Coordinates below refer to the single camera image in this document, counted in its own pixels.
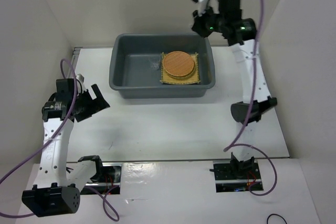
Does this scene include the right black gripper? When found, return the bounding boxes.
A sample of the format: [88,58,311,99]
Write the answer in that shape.
[190,4,224,38]

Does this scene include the black cable loop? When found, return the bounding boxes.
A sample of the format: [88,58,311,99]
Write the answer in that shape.
[267,214,287,224]

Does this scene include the square bamboo mat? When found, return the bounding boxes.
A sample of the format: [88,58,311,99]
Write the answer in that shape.
[160,53,200,85]

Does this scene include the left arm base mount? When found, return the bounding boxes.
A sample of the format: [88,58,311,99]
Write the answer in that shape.
[66,161,121,195]

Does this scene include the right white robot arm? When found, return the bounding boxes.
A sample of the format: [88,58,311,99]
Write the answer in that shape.
[192,0,277,179]

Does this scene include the clear plastic cup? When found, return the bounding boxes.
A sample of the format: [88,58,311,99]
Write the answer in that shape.
[149,56,162,71]

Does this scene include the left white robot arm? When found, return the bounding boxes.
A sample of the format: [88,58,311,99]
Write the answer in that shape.
[22,74,109,217]

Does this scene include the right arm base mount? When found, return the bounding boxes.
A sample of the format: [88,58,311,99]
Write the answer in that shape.
[209,160,264,193]

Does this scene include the grey plastic bin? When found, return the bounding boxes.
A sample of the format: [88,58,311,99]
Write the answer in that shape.
[109,33,216,99]

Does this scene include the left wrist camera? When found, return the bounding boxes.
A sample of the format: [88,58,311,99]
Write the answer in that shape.
[76,74,85,90]

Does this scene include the orange round woven tray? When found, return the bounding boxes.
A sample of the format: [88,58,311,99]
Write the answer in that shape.
[162,51,195,78]

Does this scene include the aluminium frame rail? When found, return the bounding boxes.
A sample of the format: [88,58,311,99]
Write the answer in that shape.
[70,47,81,69]

